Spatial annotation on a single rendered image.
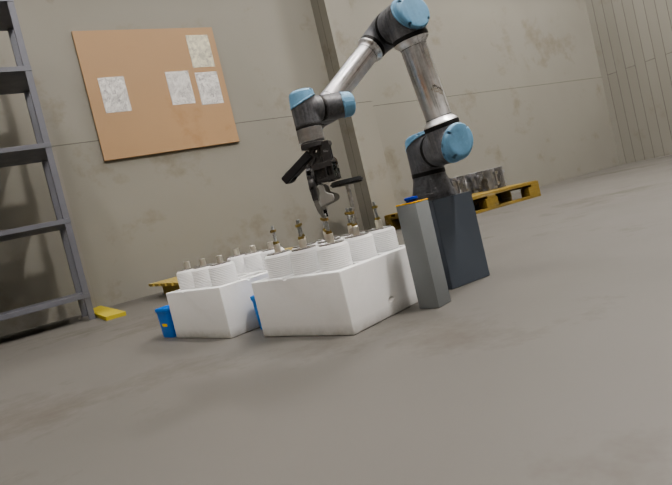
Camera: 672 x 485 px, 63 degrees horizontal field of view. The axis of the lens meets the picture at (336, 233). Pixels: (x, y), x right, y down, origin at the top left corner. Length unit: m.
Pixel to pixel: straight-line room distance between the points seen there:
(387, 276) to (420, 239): 0.15
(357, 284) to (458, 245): 0.47
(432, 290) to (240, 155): 3.85
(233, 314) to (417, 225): 0.72
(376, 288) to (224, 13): 4.38
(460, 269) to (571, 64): 7.18
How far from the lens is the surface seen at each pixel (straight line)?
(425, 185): 1.87
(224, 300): 1.90
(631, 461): 0.73
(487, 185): 5.89
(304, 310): 1.61
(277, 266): 1.70
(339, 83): 1.78
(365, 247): 1.62
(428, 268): 1.59
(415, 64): 1.79
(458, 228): 1.86
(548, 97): 8.27
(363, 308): 1.54
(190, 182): 5.04
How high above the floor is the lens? 0.35
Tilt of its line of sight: 2 degrees down
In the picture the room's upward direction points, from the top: 13 degrees counter-clockwise
